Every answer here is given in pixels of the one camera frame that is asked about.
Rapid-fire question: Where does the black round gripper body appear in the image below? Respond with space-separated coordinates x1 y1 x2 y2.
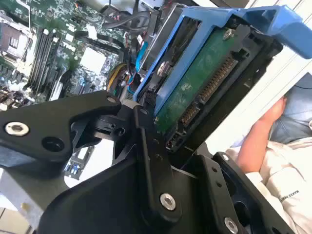
38 114 216 234

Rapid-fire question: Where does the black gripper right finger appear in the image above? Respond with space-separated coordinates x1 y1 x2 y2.
192 151 297 234

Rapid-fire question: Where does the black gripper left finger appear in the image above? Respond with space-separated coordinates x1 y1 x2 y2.
0 90 183 229

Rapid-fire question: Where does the hard disk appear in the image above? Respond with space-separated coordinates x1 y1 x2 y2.
133 4 312 153

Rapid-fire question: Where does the round black disk wire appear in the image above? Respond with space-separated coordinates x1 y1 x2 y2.
103 12 158 32

